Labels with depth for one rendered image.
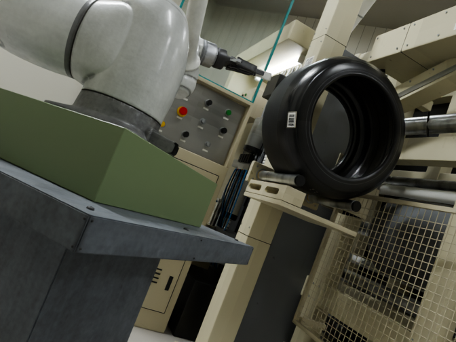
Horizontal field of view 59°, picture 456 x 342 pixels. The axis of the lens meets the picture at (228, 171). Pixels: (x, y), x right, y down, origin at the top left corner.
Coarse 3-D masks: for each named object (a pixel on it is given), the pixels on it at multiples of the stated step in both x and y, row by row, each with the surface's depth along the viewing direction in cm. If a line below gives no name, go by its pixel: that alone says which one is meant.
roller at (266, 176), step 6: (258, 174) 182; (264, 174) 176; (270, 174) 170; (276, 174) 165; (282, 174) 161; (288, 174) 157; (294, 174) 153; (264, 180) 179; (270, 180) 171; (276, 180) 165; (282, 180) 159; (288, 180) 154; (294, 180) 150; (300, 180) 150; (300, 186) 151
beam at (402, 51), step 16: (432, 16) 169; (448, 16) 160; (400, 32) 185; (416, 32) 175; (432, 32) 165; (448, 32) 157; (384, 48) 192; (400, 48) 180; (416, 48) 172; (432, 48) 167; (448, 48) 163; (384, 64) 196; (400, 64) 190; (416, 64) 185; (432, 64) 180; (400, 80) 205
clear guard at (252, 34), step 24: (216, 0) 206; (240, 0) 210; (264, 0) 215; (288, 0) 220; (216, 24) 207; (240, 24) 211; (264, 24) 216; (240, 48) 212; (264, 48) 216; (216, 72) 208; (240, 96) 212
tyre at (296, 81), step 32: (320, 64) 154; (352, 64) 155; (288, 96) 153; (352, 96) 187; (384, 96) 163; (288, 128) 151; (352, 128) 190; (384, 128) 180; (288, 160) 155; (320, 160) 152; (352, 160) 190; (384, 160) 164; (320, 192) 158; (352, 192) 159
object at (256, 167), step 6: (252, 162) 183; (258, 162) 182; (252, 168) 181; (258, 168) 182; (264, 168) 183; (270, 168) 184; (252, 174) 181; (246, 180) 182; (306, 198) 191; (306, 204) 192; (312, 204) 193; (318, 204) 194
